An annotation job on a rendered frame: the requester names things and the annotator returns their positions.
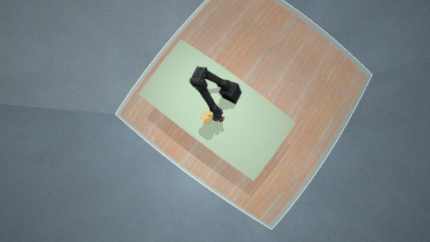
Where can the tan mat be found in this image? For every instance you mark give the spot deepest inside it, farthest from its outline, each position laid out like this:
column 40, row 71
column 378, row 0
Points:
column 207, row 119

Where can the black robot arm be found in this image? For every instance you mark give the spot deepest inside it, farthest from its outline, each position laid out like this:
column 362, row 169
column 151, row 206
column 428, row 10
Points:
column 198, row 79

